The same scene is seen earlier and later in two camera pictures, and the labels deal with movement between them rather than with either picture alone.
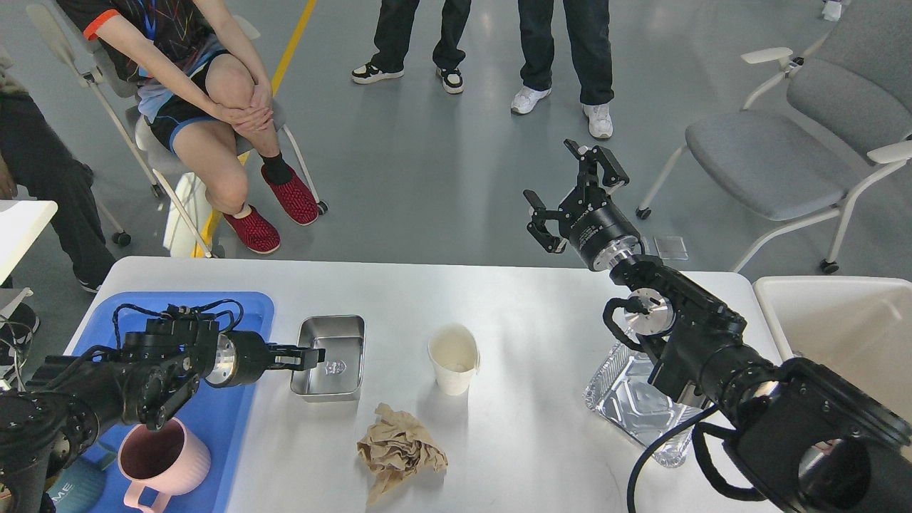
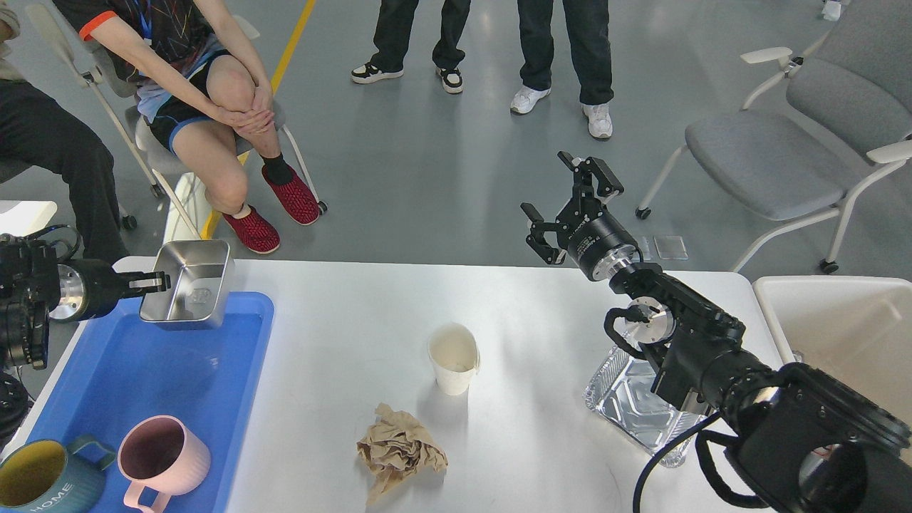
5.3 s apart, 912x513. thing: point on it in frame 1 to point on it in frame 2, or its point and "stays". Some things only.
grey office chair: x=798 y=149 stays
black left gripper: x=241 y=358 to x=89 y=288
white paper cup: x=454 y=351 stays
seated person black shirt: x=201 y=89 stays
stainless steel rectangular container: x=341 y=377 to x=201 y=274
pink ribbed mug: x=172 y=461 stays
